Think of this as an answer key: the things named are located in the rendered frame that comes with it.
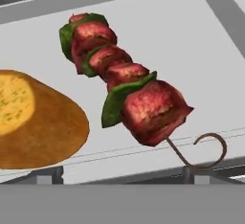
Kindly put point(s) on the meat and pepper kebab skewer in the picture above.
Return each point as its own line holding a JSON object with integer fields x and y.
{"x": 127, "y": 90}

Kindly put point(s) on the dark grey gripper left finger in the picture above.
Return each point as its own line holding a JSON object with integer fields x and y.
{"x": 48, "y": 177}

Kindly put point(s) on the grey metal tray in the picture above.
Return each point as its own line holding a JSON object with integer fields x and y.
{"x": 178, "y": 42}

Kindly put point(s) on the golden brown baguette bread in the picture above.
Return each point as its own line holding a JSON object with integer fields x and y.
{"x": 35, "y": 122}

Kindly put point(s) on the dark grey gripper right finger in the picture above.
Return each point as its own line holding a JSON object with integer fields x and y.
{"x": 204, "y": 177}

